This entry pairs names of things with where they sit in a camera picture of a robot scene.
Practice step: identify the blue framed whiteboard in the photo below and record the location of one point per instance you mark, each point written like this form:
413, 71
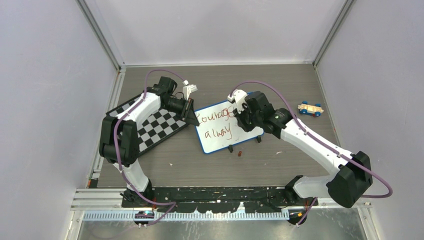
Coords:
218, 128

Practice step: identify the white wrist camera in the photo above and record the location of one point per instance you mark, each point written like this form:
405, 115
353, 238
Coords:
237, 99
188, 89

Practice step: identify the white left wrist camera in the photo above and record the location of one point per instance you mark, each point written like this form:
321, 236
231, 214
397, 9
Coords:
188, 89

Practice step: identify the black white chessboard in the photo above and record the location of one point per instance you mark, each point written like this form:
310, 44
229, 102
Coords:
138, 138

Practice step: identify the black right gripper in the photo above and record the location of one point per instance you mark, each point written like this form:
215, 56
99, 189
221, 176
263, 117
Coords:
240, 117

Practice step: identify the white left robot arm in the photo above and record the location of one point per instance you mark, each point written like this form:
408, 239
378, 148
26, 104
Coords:
132, 172

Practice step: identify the white slotted cable duct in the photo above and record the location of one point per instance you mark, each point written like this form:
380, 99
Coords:
149, 215

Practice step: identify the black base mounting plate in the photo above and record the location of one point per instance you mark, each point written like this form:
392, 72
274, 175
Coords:
218, 200

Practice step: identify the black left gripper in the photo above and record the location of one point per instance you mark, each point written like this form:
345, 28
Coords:
189, 116

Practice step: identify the aluminium frame rail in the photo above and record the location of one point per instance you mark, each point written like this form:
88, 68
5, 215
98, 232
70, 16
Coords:
98, 24

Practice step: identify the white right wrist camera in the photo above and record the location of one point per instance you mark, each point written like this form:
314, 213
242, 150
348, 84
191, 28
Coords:
237, 99

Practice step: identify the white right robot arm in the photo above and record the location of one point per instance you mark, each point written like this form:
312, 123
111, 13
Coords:
348, 174

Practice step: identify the wooden toy car blue wheels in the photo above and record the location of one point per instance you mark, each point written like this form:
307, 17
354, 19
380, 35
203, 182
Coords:
312, 110

